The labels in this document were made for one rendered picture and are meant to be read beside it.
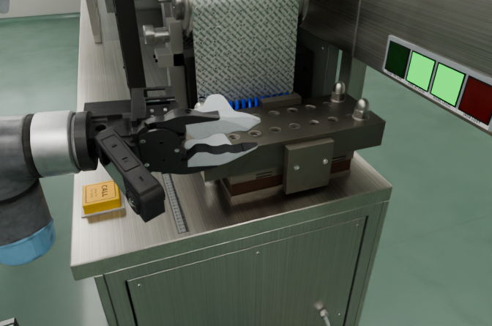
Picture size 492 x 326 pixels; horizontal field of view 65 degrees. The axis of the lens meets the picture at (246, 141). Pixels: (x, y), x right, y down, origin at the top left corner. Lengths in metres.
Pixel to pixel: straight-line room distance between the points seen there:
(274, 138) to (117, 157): 0.40
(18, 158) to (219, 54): 0.50
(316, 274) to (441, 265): 1.17
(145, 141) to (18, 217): 0.18
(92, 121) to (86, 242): 0.33
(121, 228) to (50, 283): 1.24
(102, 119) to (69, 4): 6.00
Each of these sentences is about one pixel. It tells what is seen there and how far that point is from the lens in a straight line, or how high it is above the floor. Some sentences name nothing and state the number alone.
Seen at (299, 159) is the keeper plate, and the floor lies 0.99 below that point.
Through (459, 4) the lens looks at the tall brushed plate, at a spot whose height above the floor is 1.30.
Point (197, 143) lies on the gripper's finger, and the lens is 0.49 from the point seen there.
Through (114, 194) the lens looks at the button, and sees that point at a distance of 0.83.
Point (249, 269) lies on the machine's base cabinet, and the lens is 0.87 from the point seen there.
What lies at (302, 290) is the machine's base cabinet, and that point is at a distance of 1.01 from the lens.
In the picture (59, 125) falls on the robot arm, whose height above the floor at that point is 1.22.
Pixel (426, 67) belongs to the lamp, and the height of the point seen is 1.20.
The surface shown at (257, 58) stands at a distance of 0.89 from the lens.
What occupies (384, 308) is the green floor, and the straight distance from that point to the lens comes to 1.83.
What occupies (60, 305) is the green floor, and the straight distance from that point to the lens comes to 1.92.
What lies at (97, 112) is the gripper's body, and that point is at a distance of 0.51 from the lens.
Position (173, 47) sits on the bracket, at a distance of 0.91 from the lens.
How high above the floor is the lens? 1.42
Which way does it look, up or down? 32 degrees down
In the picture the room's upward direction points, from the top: straight up
